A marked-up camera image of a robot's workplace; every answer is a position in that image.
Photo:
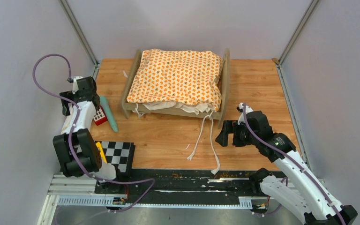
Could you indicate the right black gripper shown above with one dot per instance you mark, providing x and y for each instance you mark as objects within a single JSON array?
[{"x": 230, "y": 127}]

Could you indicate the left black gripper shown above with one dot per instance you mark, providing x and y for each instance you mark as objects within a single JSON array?
[{"x": 66, "y": 107}]

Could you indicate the wooden pet bed frame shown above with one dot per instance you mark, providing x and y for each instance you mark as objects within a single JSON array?
[{"x": 223, "y": 84}]

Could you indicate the yellow duck print blanket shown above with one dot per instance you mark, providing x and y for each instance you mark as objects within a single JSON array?
[{"x": 182, "y": 79}]

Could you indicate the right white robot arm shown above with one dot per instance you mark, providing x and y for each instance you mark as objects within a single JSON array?
[{"x": 292, "y": 168}]

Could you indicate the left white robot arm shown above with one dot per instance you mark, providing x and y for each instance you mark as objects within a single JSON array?
[{"x": 79, "y": 105}]

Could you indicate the red window toy block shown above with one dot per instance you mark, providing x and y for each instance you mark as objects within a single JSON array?
[{"x": 100, "y": 117}]

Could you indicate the teal cylinder toy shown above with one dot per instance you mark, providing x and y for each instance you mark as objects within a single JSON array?
[{"x": 111, "y": 119}]

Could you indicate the yellow plastic block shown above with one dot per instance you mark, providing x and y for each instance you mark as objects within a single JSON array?
[{"x": 100, "y": 148}]

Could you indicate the black white checkerboard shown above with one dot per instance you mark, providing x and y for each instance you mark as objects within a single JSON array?
[{"x": 119, "y": 154}]

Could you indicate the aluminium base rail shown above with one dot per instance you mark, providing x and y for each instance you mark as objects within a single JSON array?
[{"x": 152, "y": 188}]

